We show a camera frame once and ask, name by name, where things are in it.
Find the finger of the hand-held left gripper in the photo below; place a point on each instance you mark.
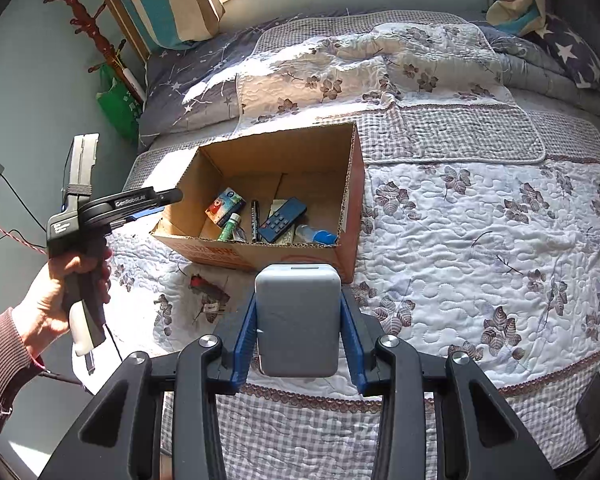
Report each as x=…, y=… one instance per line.
x=170, y=196
x=136, y=216

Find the white charger adapter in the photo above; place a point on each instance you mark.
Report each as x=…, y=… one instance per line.
x=297, y=320

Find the person's left hand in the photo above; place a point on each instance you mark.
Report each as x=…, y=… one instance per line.
x=40, y=310

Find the grey padded headboard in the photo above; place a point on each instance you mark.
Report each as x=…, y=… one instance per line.
x=595, y=20

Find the red and black clip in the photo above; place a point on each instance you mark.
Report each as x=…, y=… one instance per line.
x=207, y=292

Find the green plastic bag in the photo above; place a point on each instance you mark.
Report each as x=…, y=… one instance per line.
x=120, y=107

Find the black marker pen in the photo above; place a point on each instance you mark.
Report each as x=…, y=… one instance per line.
x=255, y=220

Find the floral quilted bedspread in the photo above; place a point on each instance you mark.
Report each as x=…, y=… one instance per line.
x=480, y=260

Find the wooden coat rack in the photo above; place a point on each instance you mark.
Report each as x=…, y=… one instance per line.
x=87, y=25

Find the blue glue bottle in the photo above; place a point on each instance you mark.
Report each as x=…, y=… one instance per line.
x=317, y=235

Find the navy star pillow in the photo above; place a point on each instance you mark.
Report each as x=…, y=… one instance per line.
x=575, y=55

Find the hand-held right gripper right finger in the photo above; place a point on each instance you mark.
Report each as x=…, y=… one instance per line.
x=352, y=340

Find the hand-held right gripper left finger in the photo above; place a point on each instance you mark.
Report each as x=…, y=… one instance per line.
x=245, y=335

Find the printed cardboard box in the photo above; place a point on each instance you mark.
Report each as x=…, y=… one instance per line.
x=300, y=160

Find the colourful tissue pack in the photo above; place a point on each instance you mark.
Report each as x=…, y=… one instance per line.
x=224, y=206

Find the green tube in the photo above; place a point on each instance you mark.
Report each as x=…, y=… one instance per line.
x=230, y=226

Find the folded floral quilt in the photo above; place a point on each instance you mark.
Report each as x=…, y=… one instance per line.
x=380, y=60

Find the dark blue remote control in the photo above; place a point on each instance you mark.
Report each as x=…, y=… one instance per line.
x=282, y=220

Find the striped teal curtain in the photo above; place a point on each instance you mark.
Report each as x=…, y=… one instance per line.
x=165, y=0

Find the green snack packet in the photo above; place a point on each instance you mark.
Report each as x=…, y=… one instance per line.
x=279, y=206

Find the person's left forearm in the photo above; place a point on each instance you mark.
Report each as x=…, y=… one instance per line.
x=5, y=370

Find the checked quilted pillow mat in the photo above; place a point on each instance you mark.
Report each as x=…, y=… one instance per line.
x=455, y=132

